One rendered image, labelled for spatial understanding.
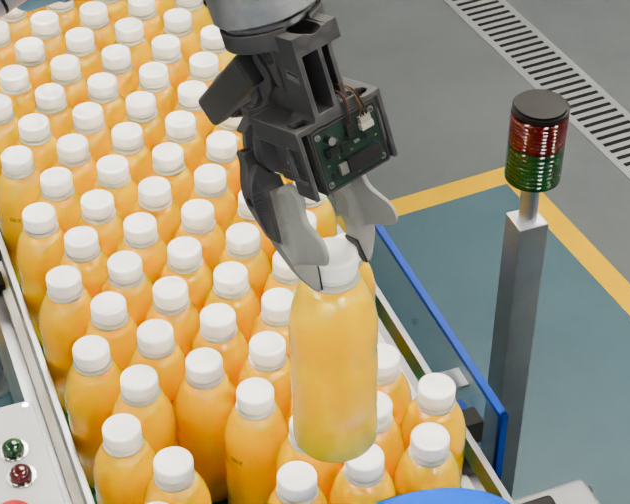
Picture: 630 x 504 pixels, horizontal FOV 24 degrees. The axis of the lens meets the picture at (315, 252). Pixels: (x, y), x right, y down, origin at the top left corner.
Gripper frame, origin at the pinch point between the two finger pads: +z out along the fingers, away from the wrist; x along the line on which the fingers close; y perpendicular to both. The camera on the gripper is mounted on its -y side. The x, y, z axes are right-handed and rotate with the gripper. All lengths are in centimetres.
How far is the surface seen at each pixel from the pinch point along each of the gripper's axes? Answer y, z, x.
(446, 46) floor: -227, 100, 170
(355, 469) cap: -19.1, 33.6, 5.2
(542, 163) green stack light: -31, 23, 44
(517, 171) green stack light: -33, 23, 42
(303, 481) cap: -20.6, 32.4, 0.2
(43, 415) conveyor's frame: -65, 38, -10
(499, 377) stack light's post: -43, 55, 40
